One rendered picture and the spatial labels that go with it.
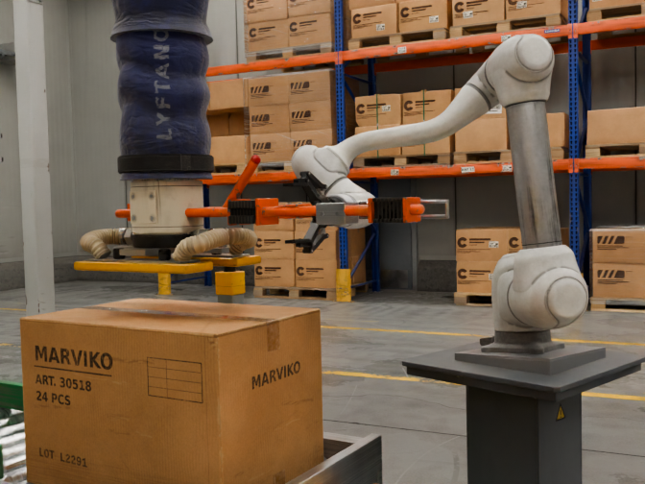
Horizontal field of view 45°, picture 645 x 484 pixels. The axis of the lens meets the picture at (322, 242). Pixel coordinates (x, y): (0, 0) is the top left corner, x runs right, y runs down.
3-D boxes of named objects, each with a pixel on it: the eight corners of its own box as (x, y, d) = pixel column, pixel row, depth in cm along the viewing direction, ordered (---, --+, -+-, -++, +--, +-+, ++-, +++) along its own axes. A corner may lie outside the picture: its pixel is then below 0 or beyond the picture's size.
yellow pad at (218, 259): (130, 263, 200) (130, 244, 200) (156, 260, 209) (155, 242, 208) (237, 267, 183) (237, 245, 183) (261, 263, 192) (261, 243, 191)
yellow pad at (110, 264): (73, 270, 184) (72, 249, 183) (104, 266, 192) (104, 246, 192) (184, 274, 167) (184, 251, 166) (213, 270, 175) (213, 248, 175)
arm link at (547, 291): (566, 323, 212) (605, 328, 191) (509, 330, 210) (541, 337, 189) (532, 44, 214) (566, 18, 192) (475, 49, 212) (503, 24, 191)
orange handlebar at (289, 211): (79, 221, 198) (79, 206, 197) (160, 217, 224) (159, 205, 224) (417, 219, 151) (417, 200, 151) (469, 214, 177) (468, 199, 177)
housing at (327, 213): (315, 225, 163) (314, 203, 162) (330, 223, 169) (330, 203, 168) (344, 225, 159) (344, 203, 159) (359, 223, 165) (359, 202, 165)
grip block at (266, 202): (225, 226, 172) (224, 199, 172) (250, 224, 181) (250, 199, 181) (256, 226, 168) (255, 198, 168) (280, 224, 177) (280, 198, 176)
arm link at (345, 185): (346, 238, 209) (313, 205, 213) (371, 234, 222) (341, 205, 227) (369, 207, 205) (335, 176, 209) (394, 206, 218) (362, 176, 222)
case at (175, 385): (26, 482, 188) (18, 317, 186) (143, 437, 222) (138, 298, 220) (223, 531, 157) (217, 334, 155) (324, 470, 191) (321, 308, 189)
